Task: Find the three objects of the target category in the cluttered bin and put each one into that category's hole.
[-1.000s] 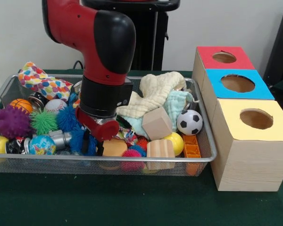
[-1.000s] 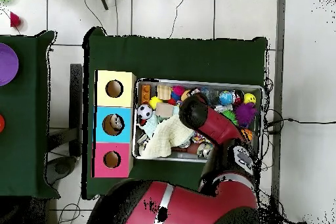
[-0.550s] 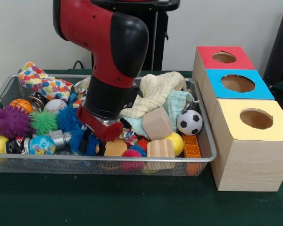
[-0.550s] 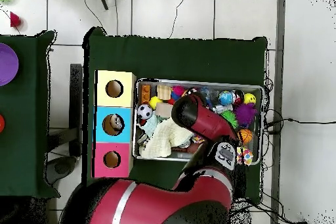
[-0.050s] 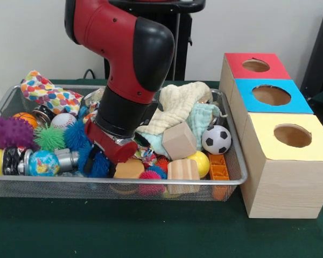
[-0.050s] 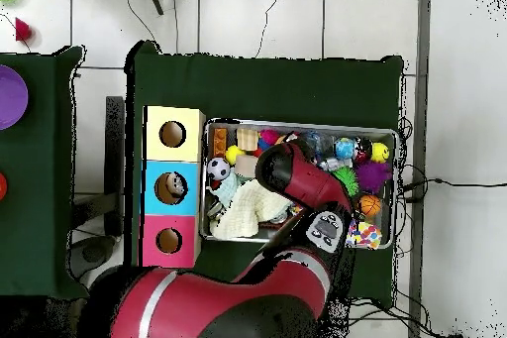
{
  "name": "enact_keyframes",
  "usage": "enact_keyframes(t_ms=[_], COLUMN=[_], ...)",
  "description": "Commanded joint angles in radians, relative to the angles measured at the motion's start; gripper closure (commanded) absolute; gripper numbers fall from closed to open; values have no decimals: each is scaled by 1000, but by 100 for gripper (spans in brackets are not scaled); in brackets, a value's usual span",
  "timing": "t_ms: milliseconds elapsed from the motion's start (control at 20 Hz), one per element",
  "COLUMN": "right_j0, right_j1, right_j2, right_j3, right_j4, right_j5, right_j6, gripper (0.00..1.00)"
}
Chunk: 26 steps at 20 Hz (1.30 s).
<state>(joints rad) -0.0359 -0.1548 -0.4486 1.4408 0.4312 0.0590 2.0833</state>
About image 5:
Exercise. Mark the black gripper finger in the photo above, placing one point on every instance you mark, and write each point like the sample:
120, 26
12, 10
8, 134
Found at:
89, 161
112, 170

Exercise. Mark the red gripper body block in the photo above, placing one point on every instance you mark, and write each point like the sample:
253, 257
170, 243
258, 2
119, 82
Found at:
113, 149

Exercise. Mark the cream waffle cloth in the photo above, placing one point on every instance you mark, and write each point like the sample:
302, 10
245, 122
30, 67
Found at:
177, 107

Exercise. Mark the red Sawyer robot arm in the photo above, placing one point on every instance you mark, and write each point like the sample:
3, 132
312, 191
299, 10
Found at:
129, 67

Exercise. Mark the shallow clear mesh bin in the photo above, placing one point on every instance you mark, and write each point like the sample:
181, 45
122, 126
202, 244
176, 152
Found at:
83, 192

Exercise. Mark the large blue spiky ball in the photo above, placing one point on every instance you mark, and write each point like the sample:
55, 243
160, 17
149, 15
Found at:
102, 165

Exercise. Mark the blue globe ball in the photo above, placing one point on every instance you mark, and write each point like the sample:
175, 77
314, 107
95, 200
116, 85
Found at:
44, 162

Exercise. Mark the plain wooden cube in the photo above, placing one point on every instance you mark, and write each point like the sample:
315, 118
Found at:
179, 142

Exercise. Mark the purple spiky toy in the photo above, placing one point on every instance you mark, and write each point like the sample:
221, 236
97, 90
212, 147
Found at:
10, 131

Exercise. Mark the yellow tennis ball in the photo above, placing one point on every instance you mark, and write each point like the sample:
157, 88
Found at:
202, 164

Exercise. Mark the mint green waffle cloth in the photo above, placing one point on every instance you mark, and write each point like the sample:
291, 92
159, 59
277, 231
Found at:
202, 121

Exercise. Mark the small soccer ball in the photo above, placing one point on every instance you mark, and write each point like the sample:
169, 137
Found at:
216, 139

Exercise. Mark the black chair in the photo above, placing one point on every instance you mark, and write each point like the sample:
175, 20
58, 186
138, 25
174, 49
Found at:
320, 53

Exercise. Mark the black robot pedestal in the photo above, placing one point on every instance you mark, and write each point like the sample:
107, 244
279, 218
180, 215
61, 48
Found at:
181, 53

